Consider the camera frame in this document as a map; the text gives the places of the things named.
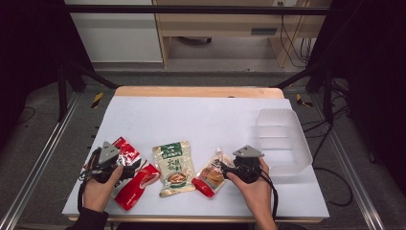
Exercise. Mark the black frame leg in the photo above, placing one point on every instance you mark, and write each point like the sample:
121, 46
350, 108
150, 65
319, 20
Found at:
62, 92
327, 96

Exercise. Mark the black curtain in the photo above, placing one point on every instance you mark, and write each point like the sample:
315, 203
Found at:
373, 80
28, 41

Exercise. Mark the aluminium floor rail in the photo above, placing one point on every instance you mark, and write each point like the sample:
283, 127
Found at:
38, 159
348, 166

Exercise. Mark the yellow black floor tape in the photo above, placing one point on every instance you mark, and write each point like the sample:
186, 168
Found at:
301, 100
97, 100

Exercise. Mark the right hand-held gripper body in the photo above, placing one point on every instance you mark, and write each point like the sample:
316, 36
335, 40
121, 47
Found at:
247, 166

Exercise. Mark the white cabinet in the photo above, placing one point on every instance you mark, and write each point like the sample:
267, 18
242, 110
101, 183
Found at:
118, 35

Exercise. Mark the translucent plastic bin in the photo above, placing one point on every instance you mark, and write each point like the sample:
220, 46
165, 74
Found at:
281, 140

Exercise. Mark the person's left hand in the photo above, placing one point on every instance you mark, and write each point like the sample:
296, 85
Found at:
97, 195

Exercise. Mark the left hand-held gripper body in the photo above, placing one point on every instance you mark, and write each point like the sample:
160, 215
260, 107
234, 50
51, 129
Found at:
108, 153

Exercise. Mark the black horizontal frame bar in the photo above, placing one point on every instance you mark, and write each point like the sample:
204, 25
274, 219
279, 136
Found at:
191, 9

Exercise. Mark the spout pouch with red cap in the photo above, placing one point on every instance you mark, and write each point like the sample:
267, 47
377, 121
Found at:
210, 179

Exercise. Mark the person's right hand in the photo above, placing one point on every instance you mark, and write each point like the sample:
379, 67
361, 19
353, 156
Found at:
257, 195

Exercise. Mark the beige pouch with green top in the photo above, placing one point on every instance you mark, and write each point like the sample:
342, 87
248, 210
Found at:
175, 169

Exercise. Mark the glossy red pouch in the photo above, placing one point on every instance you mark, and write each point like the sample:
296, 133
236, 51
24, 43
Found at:
134, 191

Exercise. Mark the red and white sauce pouch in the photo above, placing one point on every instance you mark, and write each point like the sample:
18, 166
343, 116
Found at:
128, 148

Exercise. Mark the wooden table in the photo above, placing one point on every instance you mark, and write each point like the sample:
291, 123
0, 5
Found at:
191, 92

